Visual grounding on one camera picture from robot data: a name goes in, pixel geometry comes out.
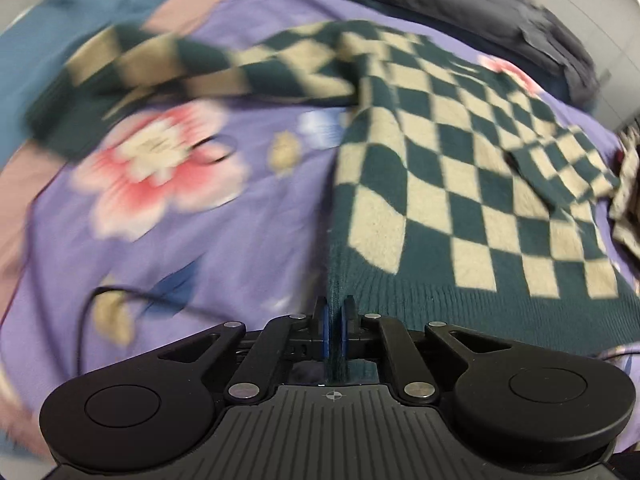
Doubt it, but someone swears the dark grey quilt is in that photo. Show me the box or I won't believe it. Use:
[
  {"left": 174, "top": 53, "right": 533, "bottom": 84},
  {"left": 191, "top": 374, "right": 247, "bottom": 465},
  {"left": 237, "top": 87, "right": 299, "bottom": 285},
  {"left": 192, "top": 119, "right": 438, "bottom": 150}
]
[{"left": 262, "top": 0, "right": 603, "bottom": 111}]

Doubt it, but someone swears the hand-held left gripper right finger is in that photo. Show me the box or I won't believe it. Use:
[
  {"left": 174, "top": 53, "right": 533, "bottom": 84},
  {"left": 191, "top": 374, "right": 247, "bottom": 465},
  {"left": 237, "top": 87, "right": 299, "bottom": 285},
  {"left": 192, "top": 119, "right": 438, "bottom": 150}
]
[{"left": 341, "top": 296, "right": 514, "bottom": 406}]

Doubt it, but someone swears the purple floral bed sheet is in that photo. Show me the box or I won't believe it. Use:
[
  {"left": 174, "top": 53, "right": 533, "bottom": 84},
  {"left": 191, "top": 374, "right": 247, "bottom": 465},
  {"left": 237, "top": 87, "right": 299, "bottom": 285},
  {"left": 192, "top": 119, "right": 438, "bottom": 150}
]
[{"left": 0, "top": 0, "right": 640, "bottom": 441}]

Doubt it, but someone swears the brown and cream garment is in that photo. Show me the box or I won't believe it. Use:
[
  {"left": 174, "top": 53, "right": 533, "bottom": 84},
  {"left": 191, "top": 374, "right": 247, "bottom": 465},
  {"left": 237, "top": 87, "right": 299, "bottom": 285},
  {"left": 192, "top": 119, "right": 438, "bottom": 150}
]
[{"left": 607, "top": 119, "right": 640, "bottom": 257}]

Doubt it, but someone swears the green cream checkered sweater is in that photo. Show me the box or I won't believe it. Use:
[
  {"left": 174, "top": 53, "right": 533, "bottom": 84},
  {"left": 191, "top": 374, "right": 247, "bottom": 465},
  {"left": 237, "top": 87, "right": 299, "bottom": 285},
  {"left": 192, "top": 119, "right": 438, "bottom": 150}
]
[{"left": 24, "top": 19, "right": 640, "bottom": 380}]

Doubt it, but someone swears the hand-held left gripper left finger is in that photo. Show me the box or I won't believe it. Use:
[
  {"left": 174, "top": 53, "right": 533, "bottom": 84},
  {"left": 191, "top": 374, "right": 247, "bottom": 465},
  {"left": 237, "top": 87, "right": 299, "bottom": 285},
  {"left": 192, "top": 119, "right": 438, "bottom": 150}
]
[{"left": 157, "top": 297, "right": 332, "bottom": 405}]

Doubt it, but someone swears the black cable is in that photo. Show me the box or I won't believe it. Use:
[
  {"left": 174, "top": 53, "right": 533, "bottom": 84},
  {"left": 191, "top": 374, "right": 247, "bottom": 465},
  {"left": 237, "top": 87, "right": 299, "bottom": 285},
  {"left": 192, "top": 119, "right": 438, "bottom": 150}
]
[
  {"left": 75, "top": 285, "right": 228, "bottom": 377},
  {"left": 189, "top": 135, "right": 237, "bottom": 165}
]

